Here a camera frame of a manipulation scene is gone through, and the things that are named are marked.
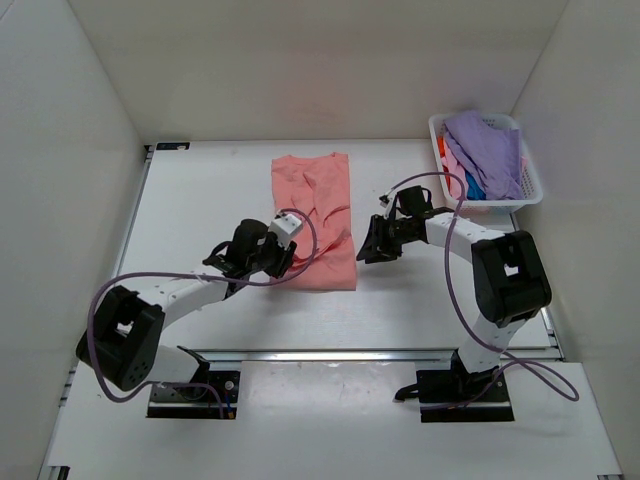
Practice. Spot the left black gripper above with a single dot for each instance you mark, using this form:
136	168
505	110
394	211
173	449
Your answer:
285	259

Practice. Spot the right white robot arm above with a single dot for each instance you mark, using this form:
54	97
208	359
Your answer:
509	280

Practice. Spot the orange t shirt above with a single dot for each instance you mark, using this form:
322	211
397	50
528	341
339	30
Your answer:
441	146

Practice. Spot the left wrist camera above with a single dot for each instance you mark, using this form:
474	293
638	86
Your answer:
285	226

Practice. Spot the blue t shirt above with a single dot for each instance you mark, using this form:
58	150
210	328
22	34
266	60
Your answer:
473	192

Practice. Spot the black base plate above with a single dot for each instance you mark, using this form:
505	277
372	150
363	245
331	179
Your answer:
441	402
199	403

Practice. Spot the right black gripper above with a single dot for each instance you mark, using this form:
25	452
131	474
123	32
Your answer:
376	247

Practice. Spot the salmon pink t shirt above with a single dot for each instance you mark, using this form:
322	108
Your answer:
319	187

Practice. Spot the black corner label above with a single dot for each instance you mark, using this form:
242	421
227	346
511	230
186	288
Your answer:
172	146

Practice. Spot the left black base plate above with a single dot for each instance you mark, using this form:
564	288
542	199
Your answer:
199	403

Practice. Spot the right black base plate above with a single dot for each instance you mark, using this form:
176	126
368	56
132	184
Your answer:
441	402

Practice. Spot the purple t shirt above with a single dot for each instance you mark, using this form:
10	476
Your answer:
491	156

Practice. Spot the light pink t shirt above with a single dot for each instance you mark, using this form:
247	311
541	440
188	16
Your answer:
457	189

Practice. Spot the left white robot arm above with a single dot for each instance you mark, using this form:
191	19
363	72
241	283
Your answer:
128	324

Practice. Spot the white plastic basket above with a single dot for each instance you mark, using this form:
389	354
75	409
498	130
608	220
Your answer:
529	181

